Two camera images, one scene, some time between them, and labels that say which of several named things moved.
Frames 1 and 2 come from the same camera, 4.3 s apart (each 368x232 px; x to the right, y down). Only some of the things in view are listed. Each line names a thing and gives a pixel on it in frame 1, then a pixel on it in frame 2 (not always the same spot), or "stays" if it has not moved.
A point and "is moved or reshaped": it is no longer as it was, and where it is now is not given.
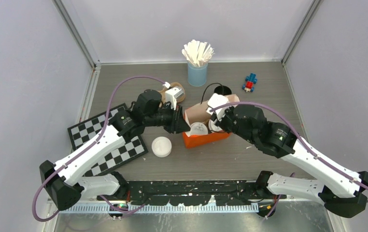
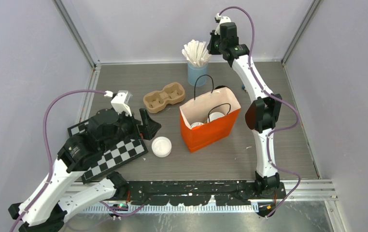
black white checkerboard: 117,157 stays
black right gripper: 221,123 to 212,36
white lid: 212,127 is moved or reshaped
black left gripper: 180,124 to 148,130
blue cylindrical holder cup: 197,75 stays
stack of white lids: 161,147 stays
